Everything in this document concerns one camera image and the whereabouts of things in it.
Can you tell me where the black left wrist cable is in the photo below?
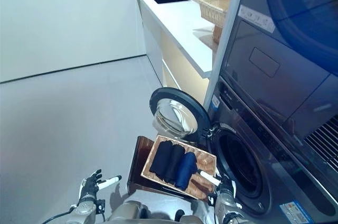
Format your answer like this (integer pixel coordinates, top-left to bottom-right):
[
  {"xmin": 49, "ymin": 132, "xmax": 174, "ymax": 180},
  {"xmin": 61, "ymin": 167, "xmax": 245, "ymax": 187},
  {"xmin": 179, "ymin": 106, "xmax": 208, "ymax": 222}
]
[{"xmin": 44, "ymin": 206, "xmax": 78, "ymax": 224}]

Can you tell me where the dark grey tumble dryer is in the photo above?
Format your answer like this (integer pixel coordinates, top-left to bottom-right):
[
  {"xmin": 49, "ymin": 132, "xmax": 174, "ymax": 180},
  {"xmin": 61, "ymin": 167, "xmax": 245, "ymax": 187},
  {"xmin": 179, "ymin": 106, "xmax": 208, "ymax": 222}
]
[{"xmin": 220, "ymin": 0, "xmax": 338, "ymax": 162}]

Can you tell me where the charcoal garment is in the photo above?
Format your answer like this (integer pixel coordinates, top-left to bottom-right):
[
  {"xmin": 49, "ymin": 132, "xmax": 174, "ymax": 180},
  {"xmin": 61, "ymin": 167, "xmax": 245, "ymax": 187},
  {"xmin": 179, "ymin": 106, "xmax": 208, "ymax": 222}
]
[{"xmin": 163, "ymin": 144, "xmax": 186, "ymax": 185}]

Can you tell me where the round glass washer door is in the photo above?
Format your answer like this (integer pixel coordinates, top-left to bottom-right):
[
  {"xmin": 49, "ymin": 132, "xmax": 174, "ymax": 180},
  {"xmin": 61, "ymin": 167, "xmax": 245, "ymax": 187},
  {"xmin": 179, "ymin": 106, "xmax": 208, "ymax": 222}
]
[{"xmin": 148, "ymin": 87, "xmax": 212, "ymax": 143}]

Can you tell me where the white counter cabinet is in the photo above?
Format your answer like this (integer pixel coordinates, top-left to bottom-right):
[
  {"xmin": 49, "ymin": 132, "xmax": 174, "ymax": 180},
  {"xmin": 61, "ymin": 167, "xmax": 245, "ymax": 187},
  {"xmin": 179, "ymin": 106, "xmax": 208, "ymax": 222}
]
[{"xmin": 135, "ymin": 0, "xmax": 216, "ymax": 96}]

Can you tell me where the blue garment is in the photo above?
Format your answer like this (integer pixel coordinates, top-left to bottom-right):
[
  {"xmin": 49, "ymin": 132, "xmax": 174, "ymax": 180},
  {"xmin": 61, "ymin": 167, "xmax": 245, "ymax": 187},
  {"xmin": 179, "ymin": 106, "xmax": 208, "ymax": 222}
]
[{"xmin": 174, "ymin": 152, "xmax": 199, "ymax": 191}]

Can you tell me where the silver robot leg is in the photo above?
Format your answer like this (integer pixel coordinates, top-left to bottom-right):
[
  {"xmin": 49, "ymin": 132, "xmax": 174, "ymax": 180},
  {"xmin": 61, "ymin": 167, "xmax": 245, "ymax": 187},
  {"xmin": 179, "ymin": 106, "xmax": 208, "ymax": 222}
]
[
  {"xmin": 109, "ymin": 200, "xmax": 149, "ymax": 224},
  {"xmin": 173, "ymin": 202, "xmax": 220, "ymax": 224}
]

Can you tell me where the small wicker basket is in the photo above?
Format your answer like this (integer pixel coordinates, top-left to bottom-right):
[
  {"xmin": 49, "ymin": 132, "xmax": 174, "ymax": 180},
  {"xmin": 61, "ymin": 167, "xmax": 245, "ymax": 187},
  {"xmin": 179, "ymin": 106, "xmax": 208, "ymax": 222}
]
[{"xmin": 197, "ymin": 0, "xmax": 232, "ymax": 45}]

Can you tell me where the white dryer label strip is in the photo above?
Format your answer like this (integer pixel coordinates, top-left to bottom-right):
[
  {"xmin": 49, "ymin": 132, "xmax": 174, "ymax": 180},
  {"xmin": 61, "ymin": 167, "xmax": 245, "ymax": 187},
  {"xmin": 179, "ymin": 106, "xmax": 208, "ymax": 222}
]
[{"xmin": 238, "ymin": 4, "xmax": 276, "ymax": 34}]

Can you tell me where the silver robot left leg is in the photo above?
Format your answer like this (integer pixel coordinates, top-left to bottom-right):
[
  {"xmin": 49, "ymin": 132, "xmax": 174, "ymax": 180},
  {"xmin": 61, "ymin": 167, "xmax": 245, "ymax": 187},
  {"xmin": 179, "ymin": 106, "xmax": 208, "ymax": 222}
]
[{"xmin": 109, "ymin": 200, "xmax": 149, "ymax": 224}]

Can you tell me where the silver robot right leg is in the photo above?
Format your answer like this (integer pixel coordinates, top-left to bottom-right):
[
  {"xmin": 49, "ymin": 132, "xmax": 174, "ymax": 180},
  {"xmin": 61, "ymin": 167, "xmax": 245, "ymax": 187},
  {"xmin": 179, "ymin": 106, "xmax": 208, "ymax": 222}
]
[{"xmin": 173, "ymin": 202, "xmax": 220, "ymax": 224}]

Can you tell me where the blue QR code sticker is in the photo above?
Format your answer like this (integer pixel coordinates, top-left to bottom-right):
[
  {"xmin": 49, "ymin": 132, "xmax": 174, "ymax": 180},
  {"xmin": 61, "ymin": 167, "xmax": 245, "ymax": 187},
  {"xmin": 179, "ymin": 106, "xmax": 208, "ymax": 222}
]
[{"xmin": 211, "ymin": 95, "xmax": 221, "ymax": 111}]

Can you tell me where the navy black garment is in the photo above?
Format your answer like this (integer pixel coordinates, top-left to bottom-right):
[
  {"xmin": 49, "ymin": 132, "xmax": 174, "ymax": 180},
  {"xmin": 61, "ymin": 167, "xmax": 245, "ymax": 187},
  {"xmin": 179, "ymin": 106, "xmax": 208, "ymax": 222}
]
[{"xmin": 149, "ymin": 141, "xmax": 174, "ymax": 180}]

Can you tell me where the black white robot left hand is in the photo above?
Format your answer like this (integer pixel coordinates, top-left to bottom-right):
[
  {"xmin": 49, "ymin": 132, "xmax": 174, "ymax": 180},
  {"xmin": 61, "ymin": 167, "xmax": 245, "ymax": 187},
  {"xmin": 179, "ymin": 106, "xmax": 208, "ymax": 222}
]
[{"xmin": 79, "ymin": 169, "xmax": 123, "ymax": 198}]

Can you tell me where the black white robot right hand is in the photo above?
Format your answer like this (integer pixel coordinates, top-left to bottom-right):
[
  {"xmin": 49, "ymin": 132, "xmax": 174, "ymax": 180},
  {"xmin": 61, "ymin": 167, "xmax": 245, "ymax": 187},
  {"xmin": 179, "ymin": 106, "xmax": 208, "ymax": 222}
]
[{"xmin": 198, "ymin": 170, "xmax": 237, "ymax": 195}]

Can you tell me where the dark grey washing machine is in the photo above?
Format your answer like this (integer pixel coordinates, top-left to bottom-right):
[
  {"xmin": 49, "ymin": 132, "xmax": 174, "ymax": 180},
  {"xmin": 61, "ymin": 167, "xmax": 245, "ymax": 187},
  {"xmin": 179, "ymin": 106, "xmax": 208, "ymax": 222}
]
[{"xmin": 203, "ymin": 74, "xmax": 338, "ymax": 224}]

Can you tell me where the blue white energy label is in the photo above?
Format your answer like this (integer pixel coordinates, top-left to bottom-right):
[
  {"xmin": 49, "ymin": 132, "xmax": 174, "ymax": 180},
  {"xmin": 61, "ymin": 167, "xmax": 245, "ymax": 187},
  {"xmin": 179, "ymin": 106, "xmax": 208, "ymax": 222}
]
[{"xmin": 280, "ymin": 201, "xmax": 305, "ymax": 221}]

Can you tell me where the dark brown wooden stool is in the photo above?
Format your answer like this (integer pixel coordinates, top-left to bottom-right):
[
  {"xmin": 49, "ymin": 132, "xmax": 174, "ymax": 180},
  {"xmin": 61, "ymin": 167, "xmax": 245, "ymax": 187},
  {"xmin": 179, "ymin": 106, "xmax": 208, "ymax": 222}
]
[{"xmin": 126, "ymin": 135, "xmax": 191, "ymax": 199}]

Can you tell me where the large shallow wicker basket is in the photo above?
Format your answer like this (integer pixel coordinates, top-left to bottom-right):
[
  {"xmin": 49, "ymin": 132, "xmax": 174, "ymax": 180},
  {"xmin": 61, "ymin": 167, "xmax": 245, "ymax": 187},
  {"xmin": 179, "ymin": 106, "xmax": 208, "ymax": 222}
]
[{"xmin": 140, "ymin": 135, "xmax": 218, "ymax": 202}]

